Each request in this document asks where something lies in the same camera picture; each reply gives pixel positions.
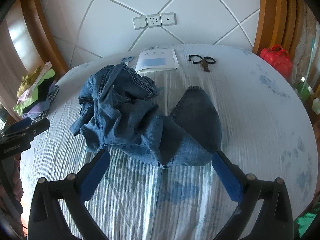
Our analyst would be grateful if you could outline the blue denim jeans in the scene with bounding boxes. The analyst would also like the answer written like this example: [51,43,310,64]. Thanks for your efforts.
[71,63,222,168]

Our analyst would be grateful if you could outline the pile of colourful clothes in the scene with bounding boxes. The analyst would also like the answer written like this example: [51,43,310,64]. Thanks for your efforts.
[13,62,60,123]

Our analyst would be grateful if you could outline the person's left hand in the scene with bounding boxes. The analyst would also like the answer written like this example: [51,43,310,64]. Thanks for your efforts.
[1,159,24,211]

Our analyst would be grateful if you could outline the green plastic container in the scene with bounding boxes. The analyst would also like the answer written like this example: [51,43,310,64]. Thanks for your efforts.
[295,80,311,102]

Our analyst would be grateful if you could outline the white paper booklet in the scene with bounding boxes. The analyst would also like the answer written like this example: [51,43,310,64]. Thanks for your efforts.
[135,49,180,73]

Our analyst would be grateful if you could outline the red plastic bag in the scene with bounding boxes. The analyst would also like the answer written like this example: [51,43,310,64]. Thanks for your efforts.
[260,44,293,80]

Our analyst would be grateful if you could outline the wooden headboard frame left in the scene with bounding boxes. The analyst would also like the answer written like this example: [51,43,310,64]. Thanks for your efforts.
[21,0,68,80]

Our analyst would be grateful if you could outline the wooden headboard frame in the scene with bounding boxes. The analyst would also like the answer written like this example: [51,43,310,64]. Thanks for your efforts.
[253,0,306,60]
[21,0,68,80]

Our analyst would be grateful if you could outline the blue handled scissors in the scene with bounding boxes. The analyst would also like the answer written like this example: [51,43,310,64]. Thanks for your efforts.
[121,56,135,65]

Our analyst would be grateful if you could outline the white wall socket panel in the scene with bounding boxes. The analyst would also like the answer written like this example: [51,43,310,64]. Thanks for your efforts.
[132,12,177,30]

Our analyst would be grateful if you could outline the wooden headboard frame right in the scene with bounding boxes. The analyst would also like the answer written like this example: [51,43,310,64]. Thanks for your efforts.
[253,0,306,60]

